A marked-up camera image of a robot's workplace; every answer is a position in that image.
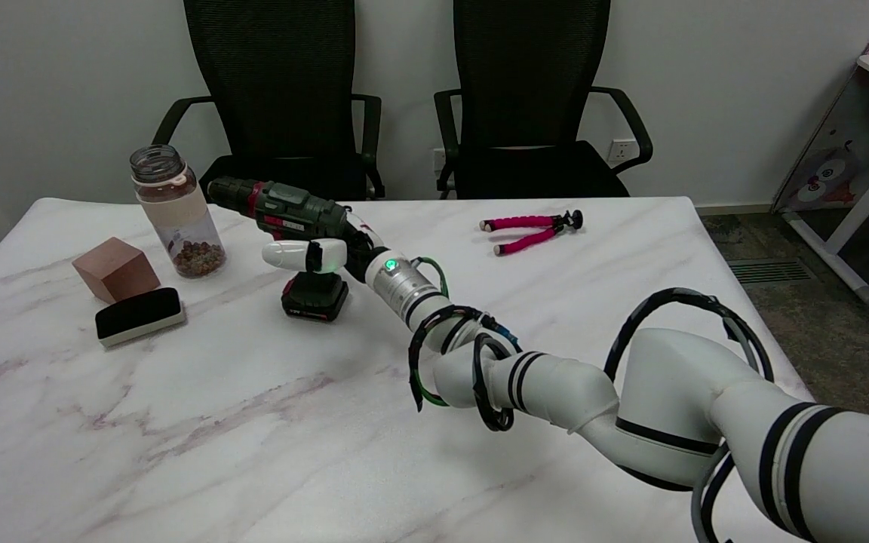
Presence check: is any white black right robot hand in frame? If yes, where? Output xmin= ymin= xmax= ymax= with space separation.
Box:
xmin=262 ymin=205 xmax=388 ymax=284

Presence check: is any green black power screwdriver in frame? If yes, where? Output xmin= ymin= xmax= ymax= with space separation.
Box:
xmin=207 ymin=176 xmax=360 ymax=323

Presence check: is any clear jar with brown nuts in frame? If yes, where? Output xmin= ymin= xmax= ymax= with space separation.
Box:
xmin=130 ymin=144 xmax=227 ymax=279

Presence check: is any black white board eraser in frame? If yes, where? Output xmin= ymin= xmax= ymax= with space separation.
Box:
xmin=95 ymin=287 xmax=186 ymax=348

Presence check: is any brown wooden cube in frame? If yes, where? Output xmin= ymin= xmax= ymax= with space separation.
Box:
xmin=72 ymin=237 xmax=161 ymax=305

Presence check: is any black mesh office chair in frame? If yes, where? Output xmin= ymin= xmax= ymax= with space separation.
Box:
xmin=434 ymin=0 xmax=653 ymax=200
xmin=152 ymin=0 xmax=386 ymax=203

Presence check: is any pink flexible mini tripod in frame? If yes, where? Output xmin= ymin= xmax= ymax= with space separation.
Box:
xmin=479 ymin=210 xmax=584 ymax=257

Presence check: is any metal floor vent grille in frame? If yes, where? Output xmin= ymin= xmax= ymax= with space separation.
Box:
xmin=729 ymin=259 xmax=818 ymax=285

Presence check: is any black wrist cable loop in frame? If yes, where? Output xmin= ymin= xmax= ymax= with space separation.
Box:
xmin=407 ymin=305 xmax=523 ymax=433

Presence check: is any black grey elbow cable loop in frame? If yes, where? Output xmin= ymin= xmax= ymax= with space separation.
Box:
xmin=604 ymin=287 xmax=775 ymax=543

